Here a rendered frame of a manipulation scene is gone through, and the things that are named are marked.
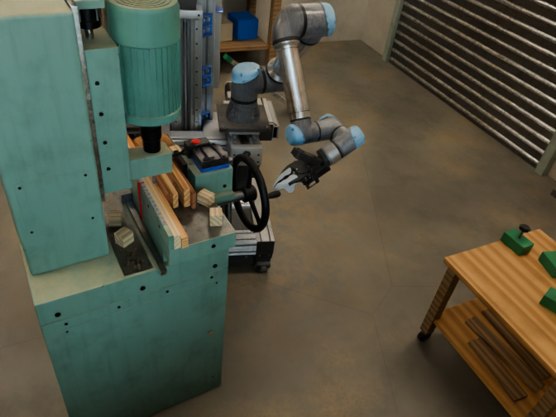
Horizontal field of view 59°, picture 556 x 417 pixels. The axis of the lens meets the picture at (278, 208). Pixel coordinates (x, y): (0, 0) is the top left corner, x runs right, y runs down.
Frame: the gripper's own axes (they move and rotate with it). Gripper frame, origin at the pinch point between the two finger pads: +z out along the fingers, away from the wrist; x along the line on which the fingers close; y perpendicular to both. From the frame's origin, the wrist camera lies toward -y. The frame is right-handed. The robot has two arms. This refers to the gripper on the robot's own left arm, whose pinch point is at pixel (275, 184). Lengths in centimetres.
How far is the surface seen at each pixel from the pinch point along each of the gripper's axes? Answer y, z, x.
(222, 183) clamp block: -10.6, 15.0, 4.4
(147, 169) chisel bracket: -33.1, 30.9, 2.3
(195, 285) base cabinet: 2.7, 40.7, -15.0
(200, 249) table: -14.5, 31.1, -19.3
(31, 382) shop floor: 33, 124, 18
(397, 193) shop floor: 142, -77, 73
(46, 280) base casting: -29, 71, -9
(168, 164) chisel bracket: -30.3, 25.2, 2.6
